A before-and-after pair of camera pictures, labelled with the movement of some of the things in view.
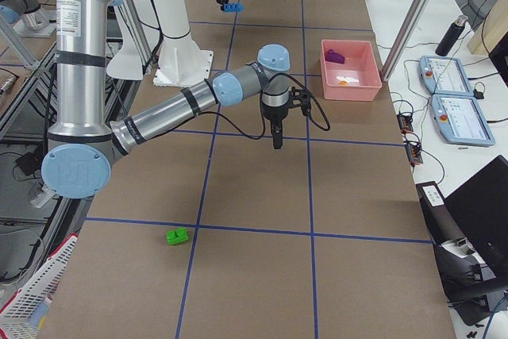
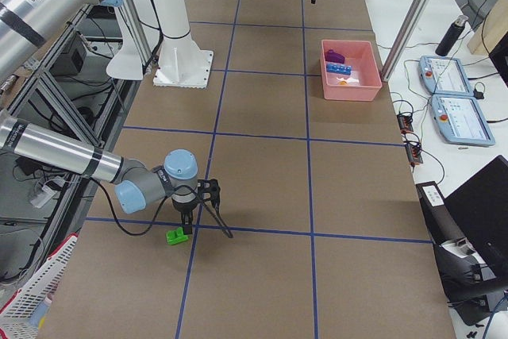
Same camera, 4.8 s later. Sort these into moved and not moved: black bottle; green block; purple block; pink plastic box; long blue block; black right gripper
Moved: black right gripper; long blue block
Not moved: purple block; pink plastic box; green block; black bottle
